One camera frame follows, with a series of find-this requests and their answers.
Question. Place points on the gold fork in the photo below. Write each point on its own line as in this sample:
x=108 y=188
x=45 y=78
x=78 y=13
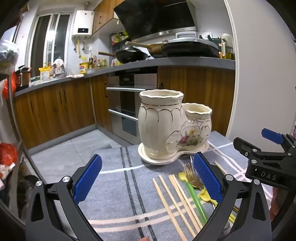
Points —
x=190 y=171

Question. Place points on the red plastic bag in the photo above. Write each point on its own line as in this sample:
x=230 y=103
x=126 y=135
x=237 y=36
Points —
x=8 y=154

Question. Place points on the silver fork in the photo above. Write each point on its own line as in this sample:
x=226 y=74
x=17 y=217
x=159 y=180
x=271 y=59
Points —
x=192 y=162

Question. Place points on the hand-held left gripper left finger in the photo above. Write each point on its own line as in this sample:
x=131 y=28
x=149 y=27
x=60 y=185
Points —
x=89 y=178

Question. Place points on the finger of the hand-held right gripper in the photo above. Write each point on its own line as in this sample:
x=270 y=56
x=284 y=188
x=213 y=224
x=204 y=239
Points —
x=249 y=149
x=272 y=135

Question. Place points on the grey plaid tablecloth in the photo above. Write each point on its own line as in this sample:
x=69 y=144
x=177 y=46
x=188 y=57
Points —
x=115 y=185

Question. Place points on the yellow plastic spoon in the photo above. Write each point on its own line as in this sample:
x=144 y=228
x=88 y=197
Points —
x=205 y=195

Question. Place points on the stainless steel oven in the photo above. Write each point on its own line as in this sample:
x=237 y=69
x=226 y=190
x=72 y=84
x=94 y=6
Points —
x=129 y=104

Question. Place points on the wooden base cabinet run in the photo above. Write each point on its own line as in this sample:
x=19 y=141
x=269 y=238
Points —
x=57 y=109

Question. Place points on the cream ceramic saucer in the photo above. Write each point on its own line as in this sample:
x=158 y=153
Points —
x=161 y=161

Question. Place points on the grey pot lid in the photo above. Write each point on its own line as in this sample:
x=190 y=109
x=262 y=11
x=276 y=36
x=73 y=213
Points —
x=187 y=35

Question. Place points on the yellow food packet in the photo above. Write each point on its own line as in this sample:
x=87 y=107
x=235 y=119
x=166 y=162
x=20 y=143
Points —
x=45 y=74

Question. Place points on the wooden chopstick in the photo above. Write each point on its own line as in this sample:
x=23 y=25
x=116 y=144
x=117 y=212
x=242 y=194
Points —
x=185 y=193
x=182 y=199
x=175 y=204
x=168 y=208
x=220 y=168

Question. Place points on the white water heater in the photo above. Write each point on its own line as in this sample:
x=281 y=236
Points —
x=83 y=23

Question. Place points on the kitchen window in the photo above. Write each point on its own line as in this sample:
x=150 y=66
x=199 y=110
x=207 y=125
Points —
x=49 y=39

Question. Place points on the black griddle pan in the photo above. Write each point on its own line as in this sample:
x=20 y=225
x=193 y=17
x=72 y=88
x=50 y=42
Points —
x=192 y=48

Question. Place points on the grey kitchen countertop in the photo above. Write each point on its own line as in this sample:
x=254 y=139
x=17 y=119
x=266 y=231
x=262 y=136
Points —
x=185 y=62

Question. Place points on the clear plastic bag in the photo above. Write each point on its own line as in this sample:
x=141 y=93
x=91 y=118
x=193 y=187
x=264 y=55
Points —
x=7 y=53

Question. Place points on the black wok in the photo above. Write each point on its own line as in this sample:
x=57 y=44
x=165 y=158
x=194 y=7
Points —
x=130 y=55

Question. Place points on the row of condiment bottles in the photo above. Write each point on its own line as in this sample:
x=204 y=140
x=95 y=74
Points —
x=99 y=62

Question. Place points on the cream ceramic utensil holder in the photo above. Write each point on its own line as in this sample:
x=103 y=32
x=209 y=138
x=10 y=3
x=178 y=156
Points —
x=159 y=122

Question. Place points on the gold spoon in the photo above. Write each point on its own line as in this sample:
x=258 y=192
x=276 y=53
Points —
x=198 y=183

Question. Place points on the cooking oil bottle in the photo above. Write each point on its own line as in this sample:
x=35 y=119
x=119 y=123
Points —
x=227 y=49

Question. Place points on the wooden upper cabinet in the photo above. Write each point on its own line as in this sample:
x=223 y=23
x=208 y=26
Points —
x=104 y=14

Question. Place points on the black range hood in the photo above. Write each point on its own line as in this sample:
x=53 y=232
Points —
x=157 y=16

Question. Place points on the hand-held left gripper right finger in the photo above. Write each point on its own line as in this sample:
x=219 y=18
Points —
x=207 y=176

